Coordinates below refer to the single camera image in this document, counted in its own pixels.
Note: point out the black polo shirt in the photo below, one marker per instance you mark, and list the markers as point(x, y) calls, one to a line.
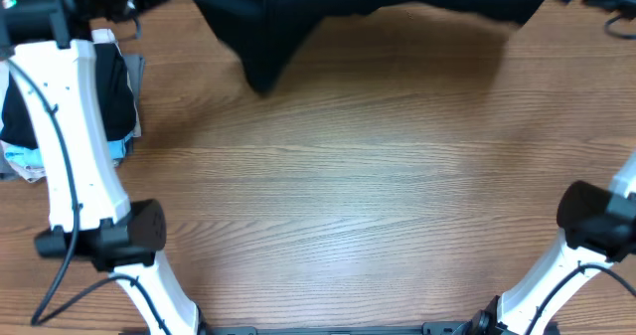
point(265, 34)

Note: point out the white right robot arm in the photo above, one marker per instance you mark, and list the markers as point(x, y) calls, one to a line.
point(595, 226)

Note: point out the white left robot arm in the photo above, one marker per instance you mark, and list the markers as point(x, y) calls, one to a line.
point(50, 53)

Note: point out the folded black shirt on stack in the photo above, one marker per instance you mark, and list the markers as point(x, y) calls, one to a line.
point(115, 98)

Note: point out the folded light blue shirt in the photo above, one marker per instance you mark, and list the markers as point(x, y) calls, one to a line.
point(32, 158)

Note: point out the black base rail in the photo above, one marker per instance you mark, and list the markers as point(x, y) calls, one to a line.
point(427, 328)

